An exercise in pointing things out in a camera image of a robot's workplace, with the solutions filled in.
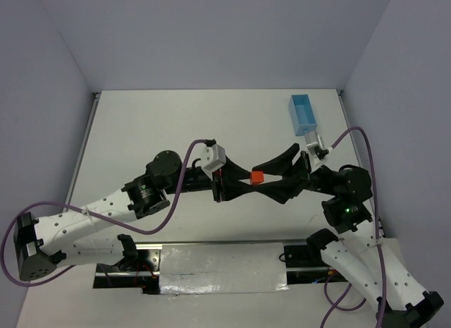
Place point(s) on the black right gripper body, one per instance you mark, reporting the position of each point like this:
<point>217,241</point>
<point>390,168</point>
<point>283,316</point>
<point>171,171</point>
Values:
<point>304,174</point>

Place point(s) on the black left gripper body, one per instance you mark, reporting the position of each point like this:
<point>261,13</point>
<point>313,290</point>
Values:
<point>218,185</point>

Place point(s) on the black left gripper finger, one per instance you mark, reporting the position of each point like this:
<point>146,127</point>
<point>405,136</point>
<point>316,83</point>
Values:
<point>230,171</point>
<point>235,189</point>

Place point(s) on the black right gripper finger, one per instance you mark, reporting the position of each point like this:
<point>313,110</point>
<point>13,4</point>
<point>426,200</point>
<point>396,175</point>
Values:
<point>290,188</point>
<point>279,165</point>

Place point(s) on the plain red wood block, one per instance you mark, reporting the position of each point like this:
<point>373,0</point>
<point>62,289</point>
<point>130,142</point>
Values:
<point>256,177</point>

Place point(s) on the light blue plastic box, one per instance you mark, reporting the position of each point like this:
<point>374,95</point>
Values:
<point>302,115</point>

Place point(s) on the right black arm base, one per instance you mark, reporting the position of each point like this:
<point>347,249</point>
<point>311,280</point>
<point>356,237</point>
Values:
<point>303,261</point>

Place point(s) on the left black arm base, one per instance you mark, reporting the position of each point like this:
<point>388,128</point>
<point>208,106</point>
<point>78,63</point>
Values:
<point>142,274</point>

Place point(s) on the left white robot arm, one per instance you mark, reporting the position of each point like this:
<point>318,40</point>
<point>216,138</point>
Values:
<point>145,205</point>

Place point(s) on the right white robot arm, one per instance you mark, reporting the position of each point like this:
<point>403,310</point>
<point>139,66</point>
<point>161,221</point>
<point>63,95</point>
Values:
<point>352,244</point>

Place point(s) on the silver tape strip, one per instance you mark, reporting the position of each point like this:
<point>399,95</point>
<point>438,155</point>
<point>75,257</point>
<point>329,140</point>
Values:
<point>222,268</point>

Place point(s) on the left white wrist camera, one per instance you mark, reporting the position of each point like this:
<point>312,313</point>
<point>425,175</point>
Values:
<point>212,159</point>

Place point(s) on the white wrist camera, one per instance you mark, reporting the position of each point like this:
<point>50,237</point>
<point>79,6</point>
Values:
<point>316,148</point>
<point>212,159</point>

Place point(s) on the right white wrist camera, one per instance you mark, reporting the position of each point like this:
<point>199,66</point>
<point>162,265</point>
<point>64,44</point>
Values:
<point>316,148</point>

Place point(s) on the aluminium table edge rail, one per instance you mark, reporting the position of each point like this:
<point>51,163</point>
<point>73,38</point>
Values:
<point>365,159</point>

